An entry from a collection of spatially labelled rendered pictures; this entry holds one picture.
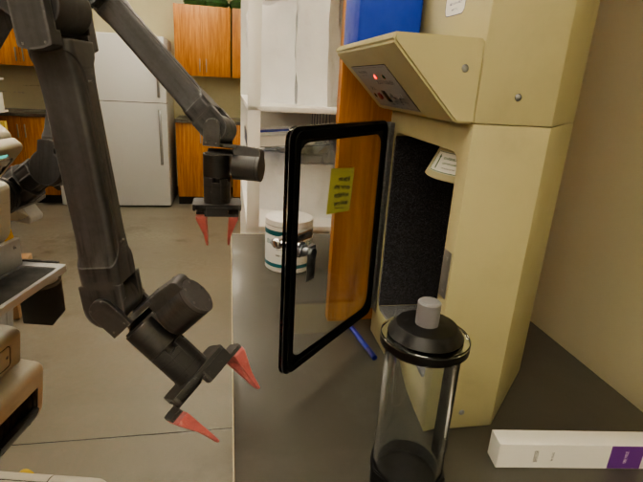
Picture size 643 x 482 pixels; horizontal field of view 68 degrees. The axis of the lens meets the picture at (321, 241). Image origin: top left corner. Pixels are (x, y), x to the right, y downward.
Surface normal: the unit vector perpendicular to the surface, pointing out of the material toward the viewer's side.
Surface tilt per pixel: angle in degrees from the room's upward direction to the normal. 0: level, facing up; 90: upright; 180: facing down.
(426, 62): 90
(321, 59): 96
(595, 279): 90
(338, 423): 0
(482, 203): 90
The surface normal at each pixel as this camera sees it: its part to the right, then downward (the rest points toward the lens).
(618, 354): -0.98, 0.00
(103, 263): 0.00, 0.06
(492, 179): 0.18, 0.33
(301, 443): 0.06, -0.95
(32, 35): -0.04, 0.31
